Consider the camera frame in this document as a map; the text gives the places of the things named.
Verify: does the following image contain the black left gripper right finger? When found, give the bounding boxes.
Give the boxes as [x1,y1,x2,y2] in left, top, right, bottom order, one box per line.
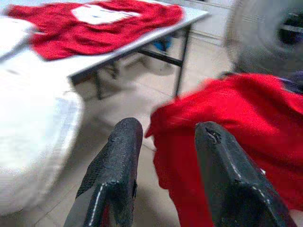
[194,121,298,227]

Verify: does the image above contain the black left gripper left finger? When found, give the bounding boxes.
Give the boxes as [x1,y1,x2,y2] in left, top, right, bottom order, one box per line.
[63,117,144,227]

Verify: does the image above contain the plain red garment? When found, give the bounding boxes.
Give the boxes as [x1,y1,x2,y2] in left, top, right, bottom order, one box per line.
[144,72,303,227]

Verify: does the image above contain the cream garment with plaid trim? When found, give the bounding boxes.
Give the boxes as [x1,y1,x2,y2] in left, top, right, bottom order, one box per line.
[0,49,85,216]

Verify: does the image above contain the black metal table legs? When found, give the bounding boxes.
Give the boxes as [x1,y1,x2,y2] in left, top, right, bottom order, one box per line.
[93,23,193,100]

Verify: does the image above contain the blue round bin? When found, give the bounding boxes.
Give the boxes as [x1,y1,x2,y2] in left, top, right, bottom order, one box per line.
[152,39,173,52]

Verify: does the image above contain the red shirt white print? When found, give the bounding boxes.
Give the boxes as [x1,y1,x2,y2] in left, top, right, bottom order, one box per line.
[7,0,186,61]

